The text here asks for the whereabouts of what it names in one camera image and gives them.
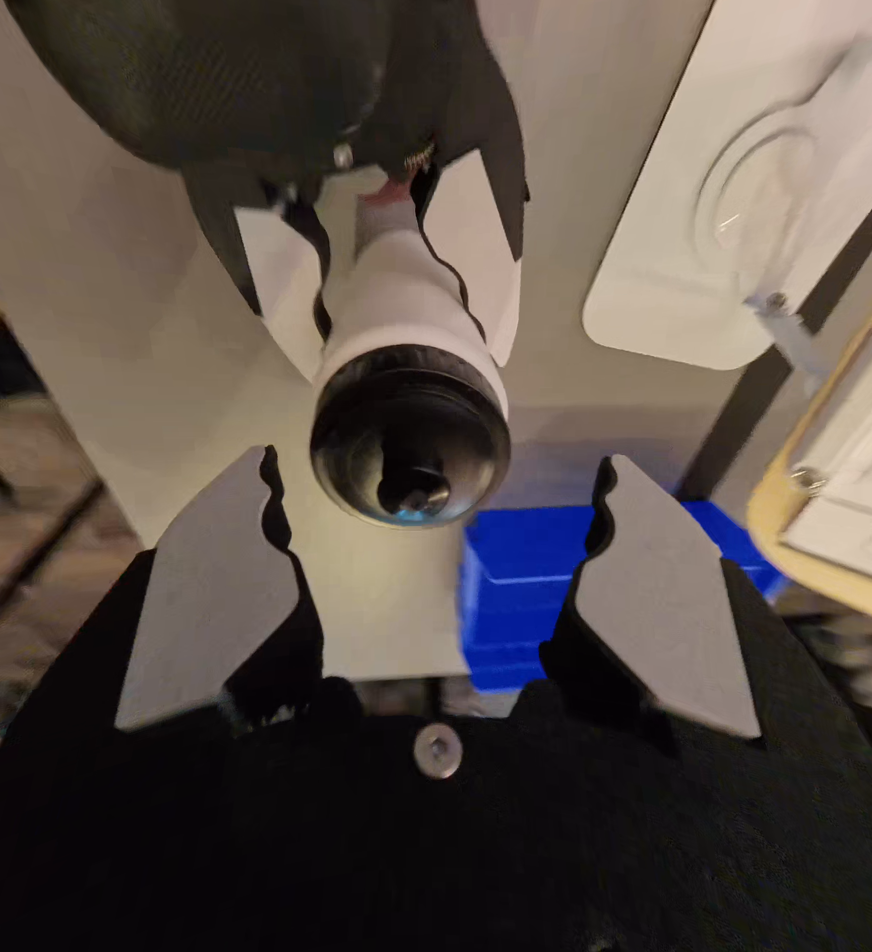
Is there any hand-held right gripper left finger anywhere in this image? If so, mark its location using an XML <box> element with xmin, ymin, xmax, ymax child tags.
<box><xmin>117</xmin><ymin>445</ymin><xmax>325</xmax><ymax>731</ymax></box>

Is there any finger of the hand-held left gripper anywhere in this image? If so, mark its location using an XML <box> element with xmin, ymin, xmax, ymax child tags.
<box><xmin>236</xmin><ymin>201</ymin><xmax>333</xmax><ymax>383</ymax></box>
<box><xmin>414</xmin><ymin>149</ymin><xmax>526</xmax><ymax>370</ymax></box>

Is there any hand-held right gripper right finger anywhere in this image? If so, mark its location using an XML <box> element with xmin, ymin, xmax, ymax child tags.
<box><xmin>541</xmin><ymin>456</ymin><xmax>764</xmax><ymax>742</ymax></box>

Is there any white bottle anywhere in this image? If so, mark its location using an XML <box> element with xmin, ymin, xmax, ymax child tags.
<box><xmin>317</xmin><ymin>224</ymin><xmax>510</xmax><ymax>417</ymax></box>

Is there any blue plastic bin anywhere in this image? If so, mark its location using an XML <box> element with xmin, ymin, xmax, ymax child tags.
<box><xmin>459</xmin><ymin>500</ymin><xmax>788</xmax><ymax>694</ymax></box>

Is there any black bottle lid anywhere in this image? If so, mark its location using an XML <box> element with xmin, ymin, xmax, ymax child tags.
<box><xmin>310</xmin><ymin>346</ymin><xmax>513</xmax><ymax>529</ymax></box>

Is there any wooden display board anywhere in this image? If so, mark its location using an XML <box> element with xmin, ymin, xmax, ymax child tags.
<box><xmin>746</xmin><ymin>268</ymin><xmax>872</xmax><ymax>635</ymax></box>

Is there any printed paper sheet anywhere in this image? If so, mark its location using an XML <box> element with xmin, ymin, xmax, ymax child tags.
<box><xmin>783</xmin><ymin>316</ymin><xmax>872</xmax><ymax>592</ymax></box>

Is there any clear round stand foot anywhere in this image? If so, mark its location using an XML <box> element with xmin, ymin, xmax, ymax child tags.
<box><xmin>692</xmin><ymin>23</ymin><xmax>872</xmax><ymax>316</ymax></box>

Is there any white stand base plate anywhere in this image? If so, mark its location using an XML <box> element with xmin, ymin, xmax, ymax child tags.
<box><xmin>582</xmin><ymin>0</ymin><xmax>872</xmax><ymax>371</ymax></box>

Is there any white stand post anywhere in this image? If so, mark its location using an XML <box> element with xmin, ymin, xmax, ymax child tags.
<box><xmin>746</xmin><ymin>292</ymin><xmax>827</xmax><ymax>397</ymax></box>

